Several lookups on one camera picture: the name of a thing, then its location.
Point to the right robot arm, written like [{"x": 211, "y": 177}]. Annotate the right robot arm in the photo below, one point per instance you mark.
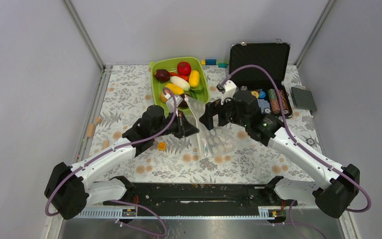
[{"x": 335, "y": 186}]

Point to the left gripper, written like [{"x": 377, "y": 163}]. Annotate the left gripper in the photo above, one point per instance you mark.
[{"x": 184, "y": 129}]

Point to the dark purple mangosteen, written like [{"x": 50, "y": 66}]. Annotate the dark purple mangosteen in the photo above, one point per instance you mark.
[
  {"x": 183, "y": 103},
  {"x": 162, "y": 75}
]

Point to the red toy chili pepper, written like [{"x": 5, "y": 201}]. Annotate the red toy chili pepper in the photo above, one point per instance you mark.
[{"x": 186, "y": 78}]

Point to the white toy radish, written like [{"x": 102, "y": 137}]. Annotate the white toy radish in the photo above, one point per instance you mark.
[{"x": 180, "y": 82}]

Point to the wooden block long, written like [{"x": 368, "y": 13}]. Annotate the wooden block long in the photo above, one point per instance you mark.
[{"x": 90, "y": 130}]

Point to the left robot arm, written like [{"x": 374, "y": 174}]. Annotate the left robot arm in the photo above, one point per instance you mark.
[{"x": 73, "y": 187}]

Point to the clear zip top bag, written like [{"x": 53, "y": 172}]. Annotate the clear zip top bag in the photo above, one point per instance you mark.
[{"x": 211, "y": 143}]

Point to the floral tablecloth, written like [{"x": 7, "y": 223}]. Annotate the floral tablecloth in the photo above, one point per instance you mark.
[{"x": 126, "y": 95}]

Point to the green plastic tray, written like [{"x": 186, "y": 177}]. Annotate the green plastic tray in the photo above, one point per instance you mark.
[{"x": 200, "y": 93}]

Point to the orange toy peach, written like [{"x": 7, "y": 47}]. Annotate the orange toy peach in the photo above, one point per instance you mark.
[{"x": 162, "y": 98}]

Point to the black poker chip case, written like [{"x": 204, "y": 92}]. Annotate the black poker chip case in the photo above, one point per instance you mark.
[{"x": 261, "y": 66}]

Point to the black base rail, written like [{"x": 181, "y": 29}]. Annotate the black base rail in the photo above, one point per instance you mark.
[{"x": 206, "y": 200}]

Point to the wooden block upper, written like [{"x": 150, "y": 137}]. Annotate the wooden block upper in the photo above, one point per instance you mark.
[{"x": 98, "y": 120}]

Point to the grey building baseplate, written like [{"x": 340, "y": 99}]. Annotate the grey building baseplate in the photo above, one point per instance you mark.
[{"x": 303, "y": 99}]

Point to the yellow toy lemon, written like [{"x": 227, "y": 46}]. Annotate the yellow toy lemon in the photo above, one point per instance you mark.
[{"x": 194, "y": 79}]

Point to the orange toy brick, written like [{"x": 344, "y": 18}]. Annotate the orange toy brick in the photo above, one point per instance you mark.
[{"x": 162, "y": 146}]

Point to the red toy tomato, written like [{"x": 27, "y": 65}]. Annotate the red toy tomato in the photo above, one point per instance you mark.
[{"x": 184, "y": 68}]

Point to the wooden block lower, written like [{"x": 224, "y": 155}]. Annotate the wooden block lower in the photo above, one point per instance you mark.
[{"x": 105, "y": 144}]

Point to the blue brick at wall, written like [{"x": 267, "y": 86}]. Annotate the blue brick at wall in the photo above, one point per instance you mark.
[{"x": 210, "y": 62}]

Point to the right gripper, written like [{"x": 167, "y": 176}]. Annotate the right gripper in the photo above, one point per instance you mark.
[{"x": 216, "y": 107}]

